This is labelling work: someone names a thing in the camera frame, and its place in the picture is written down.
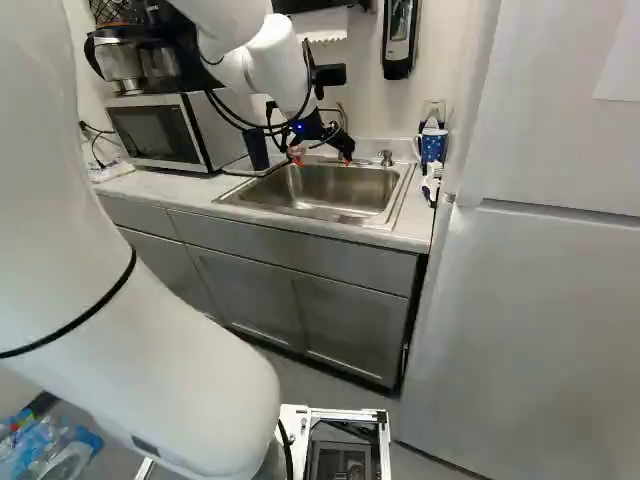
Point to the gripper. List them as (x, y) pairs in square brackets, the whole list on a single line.
[(306, 128)]

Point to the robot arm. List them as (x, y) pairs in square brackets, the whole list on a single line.
[(55, 210)]

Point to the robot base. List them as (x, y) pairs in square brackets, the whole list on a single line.
[(345, 445)]

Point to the stainless steel sink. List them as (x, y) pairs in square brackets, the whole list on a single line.
[(325, 191)]

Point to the metal tap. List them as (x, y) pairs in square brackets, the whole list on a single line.
[(342, 112)]

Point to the dark blue tumbler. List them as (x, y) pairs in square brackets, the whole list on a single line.
[(258, 149)]

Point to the metal soap pump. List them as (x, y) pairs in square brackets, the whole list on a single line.
[(385, 157)]

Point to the blue mug with white dots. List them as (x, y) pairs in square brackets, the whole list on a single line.
[(433, 148)]

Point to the white and blue dish brush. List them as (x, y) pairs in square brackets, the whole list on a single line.
[(433, 186)]

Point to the clear plastic bottle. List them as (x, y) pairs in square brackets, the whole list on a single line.
[(433, 111)]

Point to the paper towel dispenser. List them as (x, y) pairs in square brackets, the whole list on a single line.
[(325, 26)]

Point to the grey counter with cabinets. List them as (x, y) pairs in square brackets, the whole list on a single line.
[(320, 280)]

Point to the silver microwave oven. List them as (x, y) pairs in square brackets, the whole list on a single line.
[(165, 135)]

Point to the black coffee maker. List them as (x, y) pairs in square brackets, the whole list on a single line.
[(125, 60)]

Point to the white fridge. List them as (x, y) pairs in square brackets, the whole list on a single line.
[(530, 280)]

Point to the pack of water bottles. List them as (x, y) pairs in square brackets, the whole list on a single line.
[(45, 445)]

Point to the black wall soap dispenser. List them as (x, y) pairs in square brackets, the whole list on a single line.
[(400, 40)]

